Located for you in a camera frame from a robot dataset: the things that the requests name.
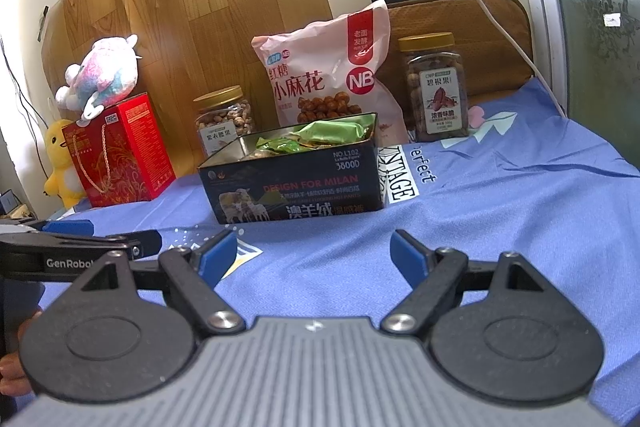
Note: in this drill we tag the brown cushion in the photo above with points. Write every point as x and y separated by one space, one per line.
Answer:
500 42

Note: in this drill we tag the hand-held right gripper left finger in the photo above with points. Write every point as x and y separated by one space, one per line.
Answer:
217 254

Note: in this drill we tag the pink white plush toy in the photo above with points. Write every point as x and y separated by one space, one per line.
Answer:
102 74

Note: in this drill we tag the person's left hand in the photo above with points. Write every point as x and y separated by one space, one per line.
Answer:
15 372

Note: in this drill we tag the dark green snack packet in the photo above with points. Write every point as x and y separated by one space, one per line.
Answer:
280 143

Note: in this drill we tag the window with white frame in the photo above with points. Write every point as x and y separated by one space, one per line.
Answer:
595 32

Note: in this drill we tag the yellow plush duck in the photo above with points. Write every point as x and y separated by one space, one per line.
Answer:
60 167

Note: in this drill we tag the black tin box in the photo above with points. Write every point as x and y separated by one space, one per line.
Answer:
300 192

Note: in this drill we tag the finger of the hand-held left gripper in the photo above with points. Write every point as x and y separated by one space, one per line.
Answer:
135 241
70 227

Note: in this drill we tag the red gift box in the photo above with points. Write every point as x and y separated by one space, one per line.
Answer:
120 152

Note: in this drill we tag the blue printed blanket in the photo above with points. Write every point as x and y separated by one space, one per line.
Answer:
500 207

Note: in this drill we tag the nut jar with dark label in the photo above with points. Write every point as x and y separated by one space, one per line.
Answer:
440 92

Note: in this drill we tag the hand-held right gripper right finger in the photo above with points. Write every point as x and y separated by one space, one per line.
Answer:
410 257

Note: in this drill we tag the nut jar with white label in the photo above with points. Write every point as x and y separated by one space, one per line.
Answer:
225 127

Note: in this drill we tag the large pink snack bag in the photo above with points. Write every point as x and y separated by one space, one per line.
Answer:
320 77

